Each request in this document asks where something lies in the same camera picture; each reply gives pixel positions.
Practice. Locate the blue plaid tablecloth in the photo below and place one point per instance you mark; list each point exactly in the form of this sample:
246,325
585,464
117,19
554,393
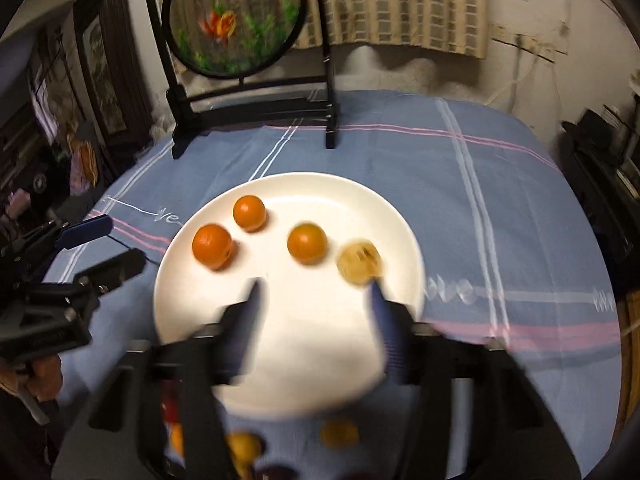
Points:
500,210

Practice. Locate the orange patterned bag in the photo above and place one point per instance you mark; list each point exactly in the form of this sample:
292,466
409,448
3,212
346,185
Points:
82,160

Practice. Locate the small orange fruit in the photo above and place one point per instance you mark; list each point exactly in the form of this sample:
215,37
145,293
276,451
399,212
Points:
176,439

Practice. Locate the dark side cabinet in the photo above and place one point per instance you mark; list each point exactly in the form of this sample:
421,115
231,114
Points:
605,200

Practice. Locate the small yellow-orange fruit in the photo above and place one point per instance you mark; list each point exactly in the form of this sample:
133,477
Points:
243,447
340,434

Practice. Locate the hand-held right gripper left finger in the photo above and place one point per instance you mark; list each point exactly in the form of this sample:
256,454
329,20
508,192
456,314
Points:
247,327

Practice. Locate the pale yellow bumpy fruit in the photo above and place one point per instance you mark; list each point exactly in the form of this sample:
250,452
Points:
359,261

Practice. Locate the white round plate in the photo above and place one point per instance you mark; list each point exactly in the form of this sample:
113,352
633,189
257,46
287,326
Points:
300,190

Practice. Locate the clear plastic bag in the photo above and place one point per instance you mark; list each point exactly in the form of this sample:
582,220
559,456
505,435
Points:
160,126

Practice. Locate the person's left hand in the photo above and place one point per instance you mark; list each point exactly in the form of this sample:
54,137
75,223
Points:
45,377

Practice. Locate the round goldfish screen on stand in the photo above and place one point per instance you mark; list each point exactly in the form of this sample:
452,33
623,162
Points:
235,25

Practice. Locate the small red fruit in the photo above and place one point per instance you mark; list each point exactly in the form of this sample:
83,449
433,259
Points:
170,407

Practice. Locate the dark framed picture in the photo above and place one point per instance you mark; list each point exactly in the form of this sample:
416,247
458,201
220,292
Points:
107,85

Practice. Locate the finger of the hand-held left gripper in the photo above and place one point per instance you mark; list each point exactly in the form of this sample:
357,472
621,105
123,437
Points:
115,266
85,230

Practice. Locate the large orange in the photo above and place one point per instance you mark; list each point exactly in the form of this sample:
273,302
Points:
212,246

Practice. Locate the small orange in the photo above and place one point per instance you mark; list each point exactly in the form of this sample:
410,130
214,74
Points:
249,212

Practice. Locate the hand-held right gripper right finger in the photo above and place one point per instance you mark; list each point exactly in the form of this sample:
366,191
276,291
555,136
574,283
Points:
390,340

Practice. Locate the beige checked curtain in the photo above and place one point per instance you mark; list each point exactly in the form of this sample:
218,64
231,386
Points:
400,5

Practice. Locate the yellow-orange orange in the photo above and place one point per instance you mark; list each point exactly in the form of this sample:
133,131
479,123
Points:
306,243

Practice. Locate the white fluffy blanket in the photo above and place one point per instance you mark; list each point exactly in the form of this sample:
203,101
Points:
400,72

